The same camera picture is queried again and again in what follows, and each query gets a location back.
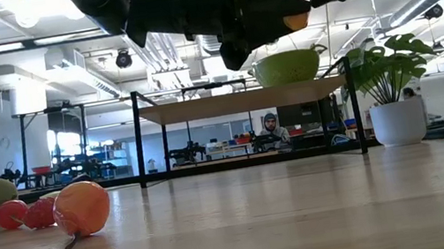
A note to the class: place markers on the black background robot arm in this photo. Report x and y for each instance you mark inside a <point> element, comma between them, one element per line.
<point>186,151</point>
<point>264,139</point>

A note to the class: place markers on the green plastic colander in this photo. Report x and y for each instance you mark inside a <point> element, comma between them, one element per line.
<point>285,70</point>

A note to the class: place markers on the wooden shelf with black legs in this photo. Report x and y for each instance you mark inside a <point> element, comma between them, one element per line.
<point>245,102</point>

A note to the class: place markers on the black ceiling spotlight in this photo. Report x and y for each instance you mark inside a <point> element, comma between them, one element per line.
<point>123,59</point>
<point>435,11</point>

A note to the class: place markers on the green plant in white pot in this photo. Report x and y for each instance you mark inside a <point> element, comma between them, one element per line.
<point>398,123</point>

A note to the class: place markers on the black overhead crossbar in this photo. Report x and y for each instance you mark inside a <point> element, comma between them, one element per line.
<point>28,44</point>

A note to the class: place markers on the red raspberry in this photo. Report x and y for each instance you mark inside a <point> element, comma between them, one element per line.
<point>41,214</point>

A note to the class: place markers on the red cherry with green stem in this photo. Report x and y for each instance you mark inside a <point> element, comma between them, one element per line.
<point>10,215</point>

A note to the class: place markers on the black background rig frame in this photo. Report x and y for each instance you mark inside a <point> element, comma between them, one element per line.
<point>25,151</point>

